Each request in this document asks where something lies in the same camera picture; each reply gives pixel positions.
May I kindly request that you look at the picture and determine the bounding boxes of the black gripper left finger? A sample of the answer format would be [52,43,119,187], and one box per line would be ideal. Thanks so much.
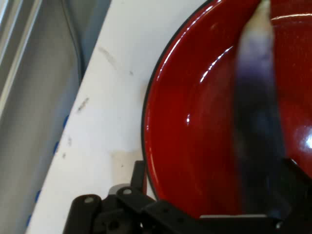
[64,160,284,234]

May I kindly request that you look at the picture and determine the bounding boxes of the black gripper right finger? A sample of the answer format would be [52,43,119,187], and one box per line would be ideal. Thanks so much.
[280,158,312,234]

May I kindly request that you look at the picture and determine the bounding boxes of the red plate with black rim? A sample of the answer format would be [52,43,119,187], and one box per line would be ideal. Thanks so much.
[140,0,312,217]

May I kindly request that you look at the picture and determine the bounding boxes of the purple toy eggplant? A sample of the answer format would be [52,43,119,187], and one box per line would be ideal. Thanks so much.
[233,0,291,217]

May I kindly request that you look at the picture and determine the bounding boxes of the grey cable along wall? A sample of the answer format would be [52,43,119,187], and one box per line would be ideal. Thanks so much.
[60,0,85,83]

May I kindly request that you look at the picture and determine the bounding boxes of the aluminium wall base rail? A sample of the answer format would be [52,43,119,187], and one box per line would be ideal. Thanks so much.
[0,0,49,117]

